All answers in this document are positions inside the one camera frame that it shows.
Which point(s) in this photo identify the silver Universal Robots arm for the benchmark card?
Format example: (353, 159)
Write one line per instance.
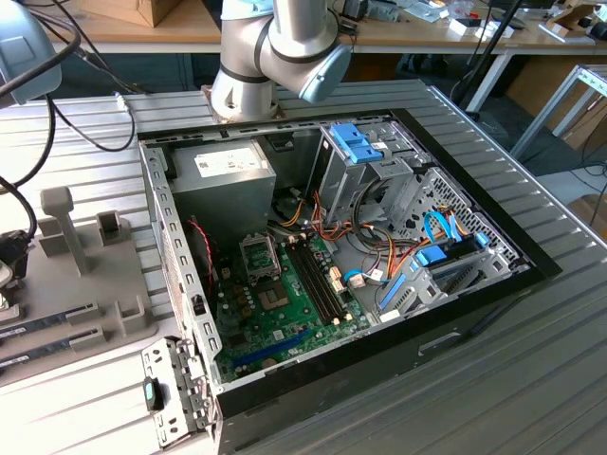
(289, 42)

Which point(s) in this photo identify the CPU socket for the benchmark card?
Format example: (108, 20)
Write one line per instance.
(260, 260)

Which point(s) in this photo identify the grey metal optical drive cage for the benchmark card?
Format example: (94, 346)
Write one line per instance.
(339, 185)

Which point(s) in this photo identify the black RAM slot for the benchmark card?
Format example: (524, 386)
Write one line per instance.
(317, 284)
(329, 284)
(310, 284)
(323, 284)

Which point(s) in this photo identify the grey power supply unit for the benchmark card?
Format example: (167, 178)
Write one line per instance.
(223, 199)

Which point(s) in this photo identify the blue plastic drive latch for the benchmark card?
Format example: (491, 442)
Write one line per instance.
(353, 142)

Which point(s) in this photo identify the green motherboard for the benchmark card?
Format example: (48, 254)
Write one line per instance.
(284, 327)

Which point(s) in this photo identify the blue expansion slot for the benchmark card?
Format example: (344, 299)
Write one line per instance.
(275, 347)

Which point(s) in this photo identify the hard disk in blue carrier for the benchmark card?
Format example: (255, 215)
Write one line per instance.
(431, 258)

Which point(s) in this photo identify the grey metal disk bay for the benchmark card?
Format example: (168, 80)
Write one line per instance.
(417, 296)

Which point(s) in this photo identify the perforated metal drive cage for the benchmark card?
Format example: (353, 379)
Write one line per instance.
(441, 187)

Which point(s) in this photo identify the black open PC case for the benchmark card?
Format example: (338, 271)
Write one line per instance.
(332, 393)

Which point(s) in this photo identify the grey parts rack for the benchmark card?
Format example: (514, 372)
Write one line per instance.
(71, 284)

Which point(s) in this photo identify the small white box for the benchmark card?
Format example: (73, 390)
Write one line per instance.
(502, 32)
(457, 27)

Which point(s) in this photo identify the black slanted pole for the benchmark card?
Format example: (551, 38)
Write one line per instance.
(494, 46)

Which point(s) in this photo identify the brown cardboard sheet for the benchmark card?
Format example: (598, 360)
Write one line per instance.
(536, 80)

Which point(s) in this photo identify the dark RAM stick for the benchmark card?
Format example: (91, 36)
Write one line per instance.
(33, 326)
(35, 353)

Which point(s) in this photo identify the long wooden desk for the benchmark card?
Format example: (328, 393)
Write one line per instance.
(536, 40)

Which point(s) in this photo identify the open brown cardboard box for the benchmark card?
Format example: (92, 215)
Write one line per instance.
(564, 16)

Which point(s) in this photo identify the blue plastic rail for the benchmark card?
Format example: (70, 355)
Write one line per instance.
(393, 290)

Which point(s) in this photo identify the metal expansion card bracket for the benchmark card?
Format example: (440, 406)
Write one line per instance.
(163, 353)

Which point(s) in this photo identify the black teal bracket latch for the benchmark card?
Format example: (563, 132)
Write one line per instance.
(152, 393)

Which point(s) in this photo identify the aluminium profile frame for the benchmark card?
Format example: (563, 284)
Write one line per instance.
(545, 111)

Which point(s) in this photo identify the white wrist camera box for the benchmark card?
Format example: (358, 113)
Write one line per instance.
(5, 277)

